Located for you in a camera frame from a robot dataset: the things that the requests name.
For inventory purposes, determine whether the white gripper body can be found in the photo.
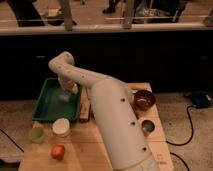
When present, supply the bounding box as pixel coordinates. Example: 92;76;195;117
58;77;78;95

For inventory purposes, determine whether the blue sponge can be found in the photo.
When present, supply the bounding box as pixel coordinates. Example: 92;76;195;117
59;92;73;102

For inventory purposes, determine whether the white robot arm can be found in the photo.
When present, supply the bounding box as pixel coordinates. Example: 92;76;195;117
48;52;160;171

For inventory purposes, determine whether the green plastic tray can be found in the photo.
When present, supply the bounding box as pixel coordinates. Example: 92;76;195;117
32;78;82;122

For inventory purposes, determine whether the wooden block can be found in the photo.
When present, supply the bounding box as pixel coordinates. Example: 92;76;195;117
80;88;90;122

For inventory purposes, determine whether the white round container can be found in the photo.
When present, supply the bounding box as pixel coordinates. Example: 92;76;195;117
52;118;70;137

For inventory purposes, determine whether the green plastic cup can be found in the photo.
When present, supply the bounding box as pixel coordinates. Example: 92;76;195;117
28;127;45;144

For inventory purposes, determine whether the orange fruit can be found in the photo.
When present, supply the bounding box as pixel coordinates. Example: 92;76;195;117
51;145;65;160

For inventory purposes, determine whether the dark red bowl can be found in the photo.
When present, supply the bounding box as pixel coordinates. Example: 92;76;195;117
134;89;156;111

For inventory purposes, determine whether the metal cup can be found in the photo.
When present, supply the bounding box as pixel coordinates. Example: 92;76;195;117
141;120;155;137

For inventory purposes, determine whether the wooden railing shelf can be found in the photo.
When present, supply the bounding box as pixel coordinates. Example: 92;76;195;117
0;0;213;34

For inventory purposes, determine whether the blue floor device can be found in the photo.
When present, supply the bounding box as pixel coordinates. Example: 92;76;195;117
190;93;212;108

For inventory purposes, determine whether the black cable left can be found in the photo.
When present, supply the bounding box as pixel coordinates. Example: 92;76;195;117
0;128;25;154

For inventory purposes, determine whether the black floor cable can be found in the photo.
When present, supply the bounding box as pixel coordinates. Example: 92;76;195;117
165;104;195;171

